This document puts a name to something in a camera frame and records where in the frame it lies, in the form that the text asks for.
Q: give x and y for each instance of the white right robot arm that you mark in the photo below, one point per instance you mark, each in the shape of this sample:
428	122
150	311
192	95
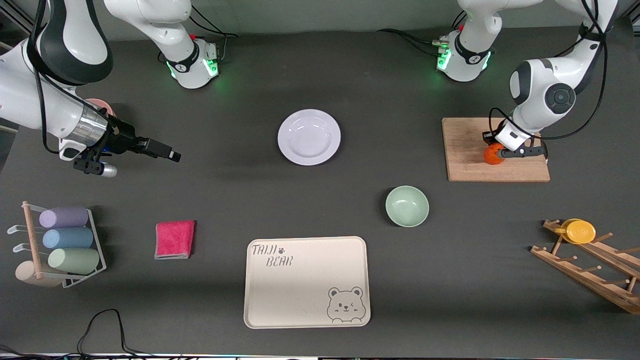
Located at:
20	90

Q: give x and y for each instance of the yellow mug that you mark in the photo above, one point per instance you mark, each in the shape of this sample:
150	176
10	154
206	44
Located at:
580	231

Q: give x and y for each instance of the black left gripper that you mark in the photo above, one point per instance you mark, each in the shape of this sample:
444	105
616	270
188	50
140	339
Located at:
489	139

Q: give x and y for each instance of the pale green bowl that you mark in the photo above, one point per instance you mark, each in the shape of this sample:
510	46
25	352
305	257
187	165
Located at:
407	206

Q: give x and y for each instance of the pink bowl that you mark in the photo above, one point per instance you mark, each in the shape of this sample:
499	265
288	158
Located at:
102	106

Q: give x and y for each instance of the pink folded cloth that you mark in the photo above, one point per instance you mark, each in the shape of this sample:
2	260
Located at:
175	240

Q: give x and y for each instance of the wooden cutting board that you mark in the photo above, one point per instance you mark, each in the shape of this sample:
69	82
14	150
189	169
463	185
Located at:
475	165

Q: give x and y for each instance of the thin white rod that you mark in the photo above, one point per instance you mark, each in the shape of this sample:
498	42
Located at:
7	128
5	45

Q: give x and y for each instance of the beige bear print tray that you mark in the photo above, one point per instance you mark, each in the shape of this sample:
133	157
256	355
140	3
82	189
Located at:
305	290

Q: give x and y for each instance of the wooden mug rack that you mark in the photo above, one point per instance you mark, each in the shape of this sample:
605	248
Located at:
590	280

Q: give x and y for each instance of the green cup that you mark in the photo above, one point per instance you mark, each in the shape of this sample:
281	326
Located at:
75	260

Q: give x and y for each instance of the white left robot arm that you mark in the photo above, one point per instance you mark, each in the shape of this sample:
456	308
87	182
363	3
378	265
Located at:
535	85

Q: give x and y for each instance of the white round plate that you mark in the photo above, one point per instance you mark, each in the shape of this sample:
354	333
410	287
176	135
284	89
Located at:
309	137

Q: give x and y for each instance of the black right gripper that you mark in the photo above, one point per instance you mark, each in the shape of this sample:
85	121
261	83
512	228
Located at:
121	139

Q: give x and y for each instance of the beige cup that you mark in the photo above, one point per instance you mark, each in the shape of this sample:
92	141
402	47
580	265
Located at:
25	275

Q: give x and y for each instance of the purple cup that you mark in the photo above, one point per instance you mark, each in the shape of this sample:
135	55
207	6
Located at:
65	217

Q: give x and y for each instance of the dark metal frame rail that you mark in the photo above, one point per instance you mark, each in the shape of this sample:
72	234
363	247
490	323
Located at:
15	22

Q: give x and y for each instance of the orange fruit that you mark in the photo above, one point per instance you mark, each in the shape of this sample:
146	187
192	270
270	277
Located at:
492	156

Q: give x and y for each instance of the blue cup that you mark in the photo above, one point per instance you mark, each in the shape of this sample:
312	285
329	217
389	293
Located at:
67	238

